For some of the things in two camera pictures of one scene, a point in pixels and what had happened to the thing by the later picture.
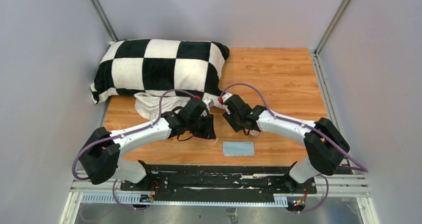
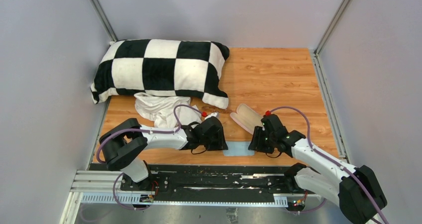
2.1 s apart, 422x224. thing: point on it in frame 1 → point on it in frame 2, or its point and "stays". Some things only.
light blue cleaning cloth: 238,148 stays
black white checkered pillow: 157,66 stays
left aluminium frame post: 97,6 stays
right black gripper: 229,118 → 257,143
